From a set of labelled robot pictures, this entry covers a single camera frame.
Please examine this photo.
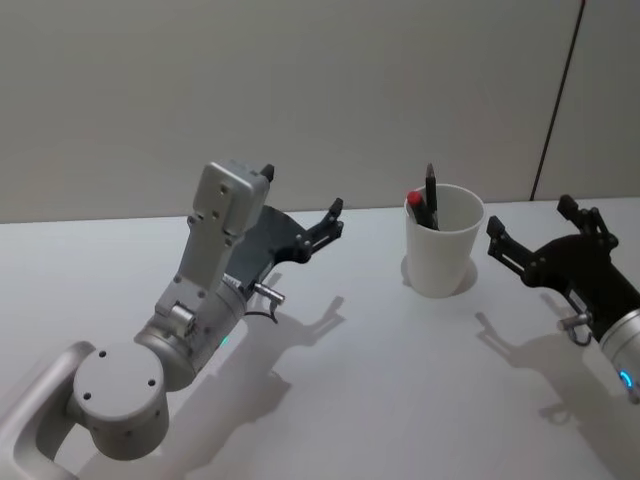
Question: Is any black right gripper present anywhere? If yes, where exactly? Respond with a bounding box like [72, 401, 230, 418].
[486, 194, 640, 333]

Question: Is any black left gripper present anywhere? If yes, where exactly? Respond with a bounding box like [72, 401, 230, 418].
[223, 163, 346, 297]

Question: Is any white paper cup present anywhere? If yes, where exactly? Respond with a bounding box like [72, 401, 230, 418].
[403, 183, 487, 300]

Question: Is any black pen with red cap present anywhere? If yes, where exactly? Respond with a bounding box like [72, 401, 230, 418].
[405, 189, 434, 228]

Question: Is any black pencil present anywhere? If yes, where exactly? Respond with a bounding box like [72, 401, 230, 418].
[424, 162, 442, 232]

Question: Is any right gripper cable silver plug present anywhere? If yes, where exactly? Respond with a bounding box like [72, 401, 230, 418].
[558, 309, 598, 347]

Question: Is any gripper cable silver plug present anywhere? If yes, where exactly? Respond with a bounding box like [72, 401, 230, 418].
[244, 281, 287, 325]
[558, 309, 598, 347]

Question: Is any left gripper cable silver plug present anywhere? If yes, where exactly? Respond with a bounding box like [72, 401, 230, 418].
[244, 281, 287, 325]

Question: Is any thin dark wall cable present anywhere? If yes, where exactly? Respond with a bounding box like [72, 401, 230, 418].
[529, 0, 587, 202]

